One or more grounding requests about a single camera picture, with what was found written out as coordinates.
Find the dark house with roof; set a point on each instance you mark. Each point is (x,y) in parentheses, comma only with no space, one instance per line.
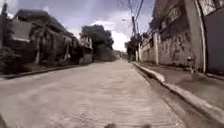
(30,30)

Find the pale small building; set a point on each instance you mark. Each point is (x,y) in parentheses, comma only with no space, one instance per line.
(86,50)

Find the dark kerb strip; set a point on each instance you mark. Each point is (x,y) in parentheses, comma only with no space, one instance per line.
(40,70)

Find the pale concrete kerb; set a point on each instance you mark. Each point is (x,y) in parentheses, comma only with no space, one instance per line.
(186,96)

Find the utility pole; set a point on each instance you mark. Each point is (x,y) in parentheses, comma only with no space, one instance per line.
(135,36)

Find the palm tree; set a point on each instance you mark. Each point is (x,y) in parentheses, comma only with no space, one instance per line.
(40,36)

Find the dark gate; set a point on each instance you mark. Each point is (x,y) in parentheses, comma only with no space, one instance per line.
(214,40)

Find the large dark tree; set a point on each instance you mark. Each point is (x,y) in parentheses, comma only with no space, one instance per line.
(98,40)

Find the grey concrete road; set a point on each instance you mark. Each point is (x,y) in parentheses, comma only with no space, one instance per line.
(96,93)

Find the grey building with stone wall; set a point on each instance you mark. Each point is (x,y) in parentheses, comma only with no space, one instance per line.
(173,40)

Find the grey pavement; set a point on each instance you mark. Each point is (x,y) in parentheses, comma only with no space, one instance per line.
(200,83)

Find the dark bush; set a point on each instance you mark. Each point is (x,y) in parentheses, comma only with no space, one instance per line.
(7,58)

